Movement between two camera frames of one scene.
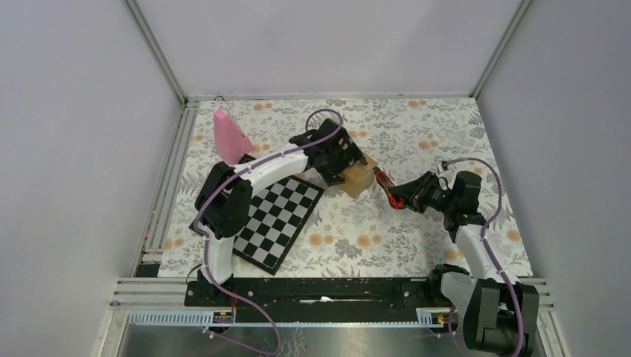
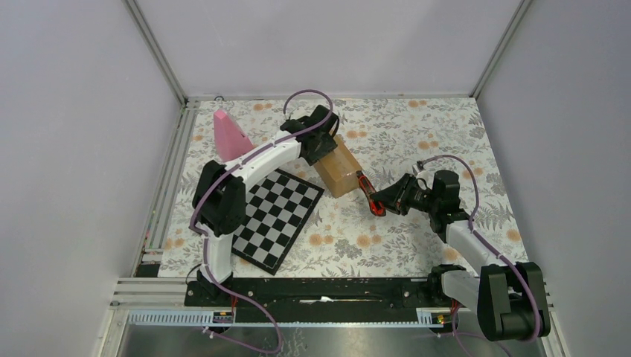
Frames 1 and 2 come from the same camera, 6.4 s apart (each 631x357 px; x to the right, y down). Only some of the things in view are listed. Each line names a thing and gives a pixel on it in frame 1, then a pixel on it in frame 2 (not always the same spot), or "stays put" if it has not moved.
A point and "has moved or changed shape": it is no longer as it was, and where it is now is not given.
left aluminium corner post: x=154 y=49 stays put
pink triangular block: x=231 y=142 stays put
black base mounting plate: x=321 y=300 stays put
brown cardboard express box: x=359 y=177 has moved or changed shape
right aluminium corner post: x=499 y=46 stays put
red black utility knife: x=386 y=184 has moved or changed shape
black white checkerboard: x=279 y=209 stays put
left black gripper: x=348 y=157 → x=329 y=146
